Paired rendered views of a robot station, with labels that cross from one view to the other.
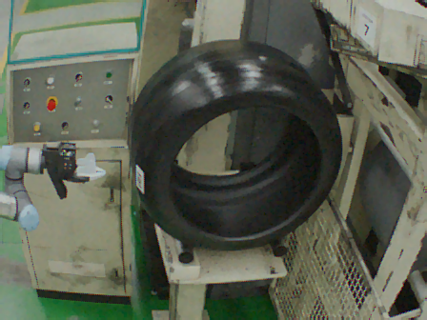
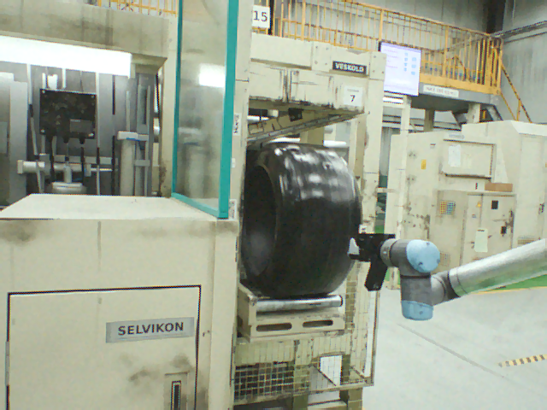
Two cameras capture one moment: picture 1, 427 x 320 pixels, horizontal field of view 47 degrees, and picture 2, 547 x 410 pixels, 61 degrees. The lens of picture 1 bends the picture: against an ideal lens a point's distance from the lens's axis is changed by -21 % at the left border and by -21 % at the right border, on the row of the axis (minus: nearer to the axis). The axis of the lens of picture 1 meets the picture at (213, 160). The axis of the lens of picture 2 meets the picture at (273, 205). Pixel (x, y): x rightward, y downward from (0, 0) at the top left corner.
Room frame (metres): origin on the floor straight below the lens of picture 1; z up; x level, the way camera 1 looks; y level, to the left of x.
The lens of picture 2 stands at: (1.70, 1.67, 1.36)
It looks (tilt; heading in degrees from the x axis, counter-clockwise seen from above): 4 degrees down; 264
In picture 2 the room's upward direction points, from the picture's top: 3 degrees clockwise
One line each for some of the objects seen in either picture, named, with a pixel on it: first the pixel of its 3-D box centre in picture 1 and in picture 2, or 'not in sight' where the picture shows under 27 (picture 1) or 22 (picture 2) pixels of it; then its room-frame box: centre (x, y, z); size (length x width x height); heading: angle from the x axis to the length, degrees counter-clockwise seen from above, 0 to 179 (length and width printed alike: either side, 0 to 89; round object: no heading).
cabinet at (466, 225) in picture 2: not in sight; (470, 237); (-1.56, -4.00, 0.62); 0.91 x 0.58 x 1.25; 19
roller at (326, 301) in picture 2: (175, 222); (297, 303); (1.42, 0.09, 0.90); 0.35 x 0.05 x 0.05; 15
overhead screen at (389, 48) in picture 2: not in sight; (398, 69); (-0.27, -3.60, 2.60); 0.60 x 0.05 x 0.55; 19
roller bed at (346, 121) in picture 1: (321, 138); not in sight; (1.77, -0.36, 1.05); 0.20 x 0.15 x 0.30; 15
